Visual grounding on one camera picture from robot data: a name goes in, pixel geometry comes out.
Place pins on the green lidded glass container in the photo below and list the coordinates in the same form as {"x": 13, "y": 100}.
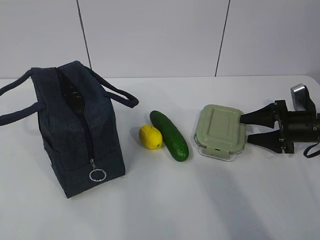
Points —
{"x": 219, "y": 133}

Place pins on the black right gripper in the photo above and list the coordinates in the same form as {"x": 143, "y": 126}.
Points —
{"x": 294, "y": 127}

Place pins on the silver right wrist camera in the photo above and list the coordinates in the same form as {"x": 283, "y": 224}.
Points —
{"x": 301, "y": 98}

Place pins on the green cucumber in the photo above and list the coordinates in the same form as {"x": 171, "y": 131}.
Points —
{"x": 172, "y": 137}

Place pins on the navy blue lunch bag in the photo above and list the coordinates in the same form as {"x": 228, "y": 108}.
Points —
{"x": 77, "y": 123}

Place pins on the yellow lemon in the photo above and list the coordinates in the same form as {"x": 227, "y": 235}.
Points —
{"x": 150, "y": 137}

